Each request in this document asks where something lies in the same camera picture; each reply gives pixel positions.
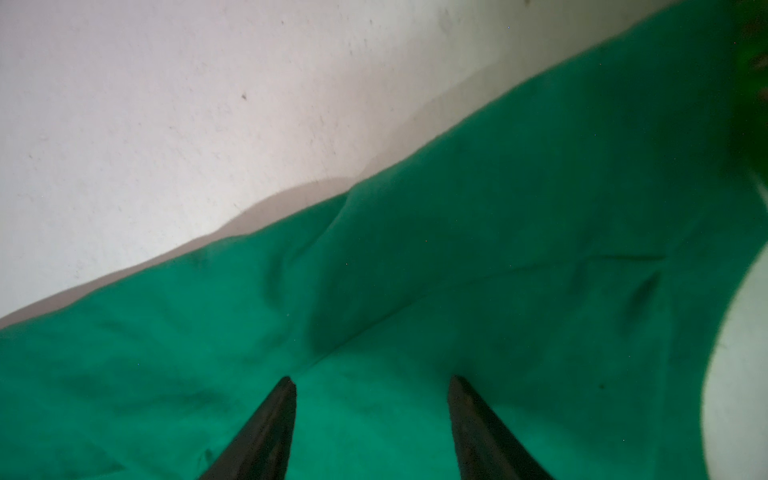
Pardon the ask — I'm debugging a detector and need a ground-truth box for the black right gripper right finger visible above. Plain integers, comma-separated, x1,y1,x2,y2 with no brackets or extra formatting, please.
447,375,552,480

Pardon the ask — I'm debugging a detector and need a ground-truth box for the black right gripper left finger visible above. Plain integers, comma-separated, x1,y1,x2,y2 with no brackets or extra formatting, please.
198,376,297,480

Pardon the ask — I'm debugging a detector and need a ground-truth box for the green plastic laundry basket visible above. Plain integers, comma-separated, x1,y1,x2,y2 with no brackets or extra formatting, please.
732,0,767,183

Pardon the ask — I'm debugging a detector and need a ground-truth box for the green t shirt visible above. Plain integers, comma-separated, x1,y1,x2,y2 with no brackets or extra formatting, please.
1,1,767,479

